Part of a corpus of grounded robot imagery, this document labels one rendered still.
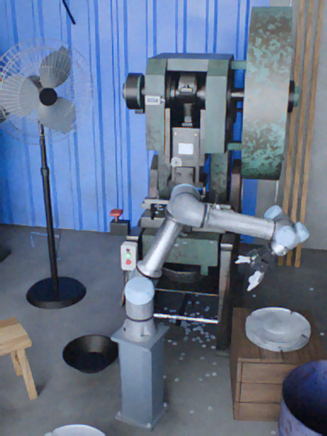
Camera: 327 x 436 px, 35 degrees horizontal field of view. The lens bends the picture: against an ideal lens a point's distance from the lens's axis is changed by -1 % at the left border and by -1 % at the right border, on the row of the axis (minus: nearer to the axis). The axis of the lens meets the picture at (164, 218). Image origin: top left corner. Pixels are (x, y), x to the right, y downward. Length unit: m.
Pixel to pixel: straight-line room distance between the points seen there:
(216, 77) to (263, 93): 0.35
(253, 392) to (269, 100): 1.25
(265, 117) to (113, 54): 1.89
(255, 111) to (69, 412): 1.59
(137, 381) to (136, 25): 2.47
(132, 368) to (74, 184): 2.20
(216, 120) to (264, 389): 1.25
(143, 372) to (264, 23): 1.56
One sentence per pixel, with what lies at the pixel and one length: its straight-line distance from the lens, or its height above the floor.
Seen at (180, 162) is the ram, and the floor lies 1.00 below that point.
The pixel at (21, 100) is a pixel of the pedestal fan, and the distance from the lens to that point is 2.88.
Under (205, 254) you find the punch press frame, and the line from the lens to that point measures 2.63.
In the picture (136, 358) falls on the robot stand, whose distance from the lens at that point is 2.22.
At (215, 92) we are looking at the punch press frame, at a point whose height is 1.36.
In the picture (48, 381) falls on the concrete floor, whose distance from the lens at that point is 2.74.
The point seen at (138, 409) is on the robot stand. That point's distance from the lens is 2.39.
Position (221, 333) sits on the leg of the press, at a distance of 2.79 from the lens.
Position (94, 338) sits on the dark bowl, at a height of 0.06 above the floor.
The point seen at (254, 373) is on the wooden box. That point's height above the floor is 0.27.
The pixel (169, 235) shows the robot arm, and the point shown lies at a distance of 2.12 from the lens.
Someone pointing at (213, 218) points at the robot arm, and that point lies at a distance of 1.95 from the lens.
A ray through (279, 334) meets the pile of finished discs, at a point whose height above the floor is 0.39.
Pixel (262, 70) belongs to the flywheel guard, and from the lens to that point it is 2.22.
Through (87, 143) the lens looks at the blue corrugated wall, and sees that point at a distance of 4.05.
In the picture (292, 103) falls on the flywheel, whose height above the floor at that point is 1.31.
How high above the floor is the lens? 1.73
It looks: 22 degrees down
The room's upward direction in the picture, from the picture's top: straight up
